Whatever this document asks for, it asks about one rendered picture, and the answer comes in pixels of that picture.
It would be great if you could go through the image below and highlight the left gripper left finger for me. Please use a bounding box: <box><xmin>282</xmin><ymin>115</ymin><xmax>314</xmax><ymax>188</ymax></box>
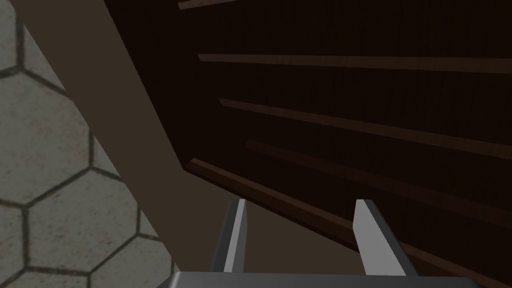
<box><xmin>210</xmin><ymin>198</ymin><xmax>248</xmax><ymax>275</ymax></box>

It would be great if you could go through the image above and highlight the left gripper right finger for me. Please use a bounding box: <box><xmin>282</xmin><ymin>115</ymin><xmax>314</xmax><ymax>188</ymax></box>
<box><xmin>352</xmin><ymin>198</ymin><xmax>419</xmax><ymax>277</ymax></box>

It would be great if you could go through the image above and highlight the dark brown wooden cupboard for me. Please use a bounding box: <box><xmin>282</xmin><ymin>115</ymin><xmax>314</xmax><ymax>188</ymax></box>
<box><xmin>103</xmin><ymin>0</ymin><xmax>512</xmax><ymax>287</ymax></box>

